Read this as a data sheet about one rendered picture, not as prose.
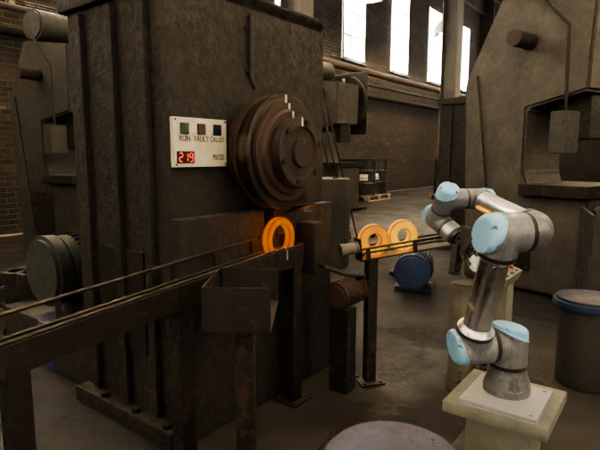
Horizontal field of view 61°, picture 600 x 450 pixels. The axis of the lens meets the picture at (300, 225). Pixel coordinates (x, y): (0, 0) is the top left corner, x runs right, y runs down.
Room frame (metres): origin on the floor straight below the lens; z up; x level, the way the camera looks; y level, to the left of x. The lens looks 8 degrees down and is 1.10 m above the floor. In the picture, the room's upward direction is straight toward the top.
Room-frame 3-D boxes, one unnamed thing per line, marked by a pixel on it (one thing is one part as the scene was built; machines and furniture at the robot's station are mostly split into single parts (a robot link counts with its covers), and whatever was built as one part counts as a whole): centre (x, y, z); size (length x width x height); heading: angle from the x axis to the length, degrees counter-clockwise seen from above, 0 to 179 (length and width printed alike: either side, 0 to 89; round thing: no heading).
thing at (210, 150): (1.94, 0.38, 1.15); 0.26 x 0.02 x 0.18; 142
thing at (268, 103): (2.14, 0.08, 1.12); 0.47 x 0.06 x 0.47; 142
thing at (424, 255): (4.18, -0.97, 0.17); 0.57 x 0.31 x 0.34; 162
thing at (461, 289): (2.30, -0.76, 0.26); 0.12 x 0.12 x 0.52
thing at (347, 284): (2.32, -0.23, 0.27); 0.22 x 0.13 x 0.53; 142
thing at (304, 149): (2.08, 0.01, 1.12); 0.28 x 0.06 x 0.28; 142
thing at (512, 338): (1.62, -0.69, 0.49); 0.13 x 0.12 x 0.14; 100
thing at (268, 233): (2.15, 0.09, 0.75); 0.18 x 0.03 x 0.18; 143
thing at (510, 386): (1.62, -0.70, 0.37); 0.15 x 0.15 x 0.10
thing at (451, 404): (1.62, -0.70, 0.28); 0.32 x 0.32 x 0.04; 53
